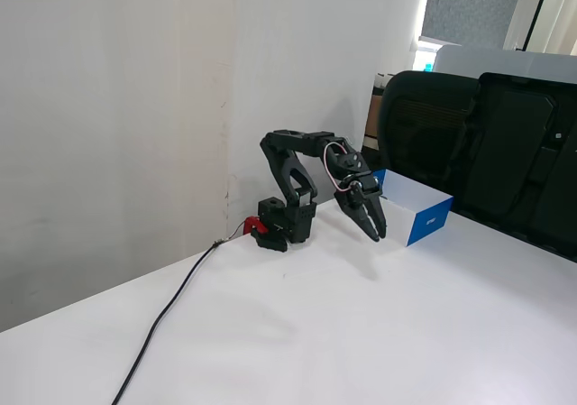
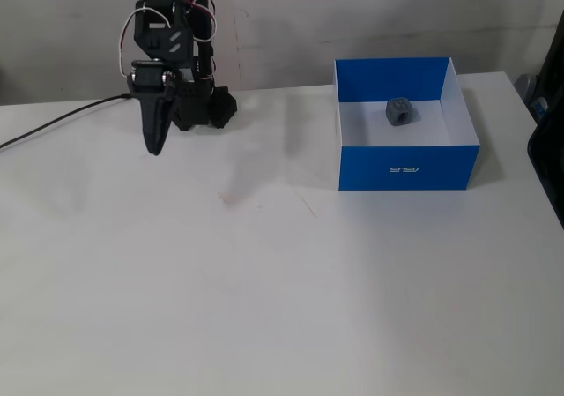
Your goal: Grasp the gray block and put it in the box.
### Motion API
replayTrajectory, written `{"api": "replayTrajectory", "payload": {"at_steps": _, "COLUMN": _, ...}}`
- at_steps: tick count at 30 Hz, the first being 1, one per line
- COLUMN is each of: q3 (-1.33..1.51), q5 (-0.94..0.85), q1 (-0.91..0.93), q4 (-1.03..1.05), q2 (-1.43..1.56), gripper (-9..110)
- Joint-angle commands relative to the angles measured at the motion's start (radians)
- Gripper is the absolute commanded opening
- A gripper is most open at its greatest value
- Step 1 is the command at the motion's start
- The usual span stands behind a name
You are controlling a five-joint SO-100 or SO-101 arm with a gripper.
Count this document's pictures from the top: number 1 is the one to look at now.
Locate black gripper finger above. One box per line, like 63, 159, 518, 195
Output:
365, 197, 388, 240
334, 195, 380, 244

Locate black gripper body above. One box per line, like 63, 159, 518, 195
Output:
333, 171, 383, 208

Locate black mesh office chair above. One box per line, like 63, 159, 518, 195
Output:
377, 69, 481, 198

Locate blue and white box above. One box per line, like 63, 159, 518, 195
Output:
371, 168, 454, 248

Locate black power cable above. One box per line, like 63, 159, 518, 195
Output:
110, 238, 226, 405

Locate red clamp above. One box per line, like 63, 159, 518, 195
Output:
242, 215, 270, 237

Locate gray window blind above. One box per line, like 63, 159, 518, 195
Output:
420, 0, 528, 49

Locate brown cardboard box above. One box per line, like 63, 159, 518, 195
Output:
362, 73, 394, 152

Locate white servo wire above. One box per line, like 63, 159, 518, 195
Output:
323, 142, 358, 193

